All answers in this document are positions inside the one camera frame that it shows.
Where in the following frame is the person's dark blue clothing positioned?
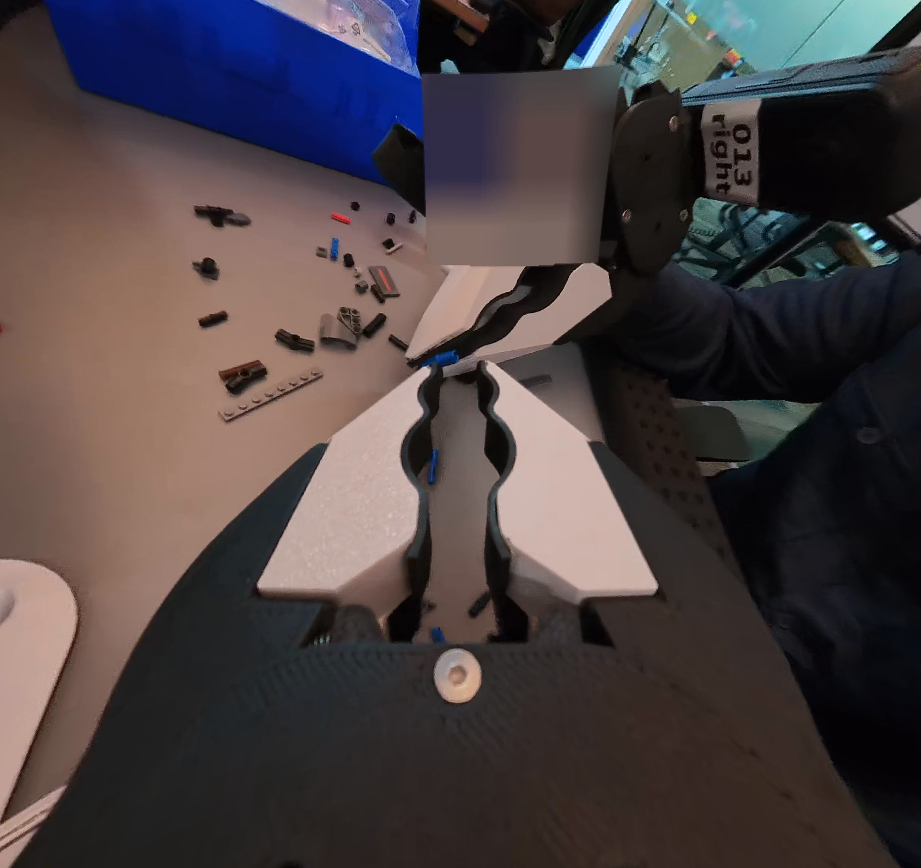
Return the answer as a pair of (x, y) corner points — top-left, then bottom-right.
(708, 350), (921, 868)

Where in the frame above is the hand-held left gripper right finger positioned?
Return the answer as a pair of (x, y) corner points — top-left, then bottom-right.
(477, 360), (659, 642)

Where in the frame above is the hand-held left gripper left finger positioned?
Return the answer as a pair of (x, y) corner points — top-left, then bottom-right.
(257, 366), (445, 642)

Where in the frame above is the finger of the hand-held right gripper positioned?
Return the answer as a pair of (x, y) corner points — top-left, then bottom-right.
(405, 263), (537, 369)
(460, 263), (614, 365)

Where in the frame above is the long grey lego plate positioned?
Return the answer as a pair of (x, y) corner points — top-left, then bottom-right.
(219, 368), (325, 424)

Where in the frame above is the black perforated chair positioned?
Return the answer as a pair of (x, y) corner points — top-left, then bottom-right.
(597, 360), (745, 581)

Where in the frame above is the black angular object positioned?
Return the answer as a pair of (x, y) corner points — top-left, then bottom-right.
(372, 123), (425, 215)

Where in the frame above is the blue box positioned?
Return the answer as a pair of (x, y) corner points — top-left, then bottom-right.
(22, 0), (425, 185)

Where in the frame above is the person's right forearm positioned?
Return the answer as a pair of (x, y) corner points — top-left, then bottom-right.
(576, 252), (921, 408)

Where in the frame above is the grey curved lego piece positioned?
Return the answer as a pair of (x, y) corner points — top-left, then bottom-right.
(319, 312), (361, 351)

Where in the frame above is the white flat plate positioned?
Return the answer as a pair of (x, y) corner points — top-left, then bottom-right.
(0, 559), (79, 819)

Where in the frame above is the brown and black lego piece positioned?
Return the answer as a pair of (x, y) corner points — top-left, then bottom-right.
(218, 358), (269, 395)

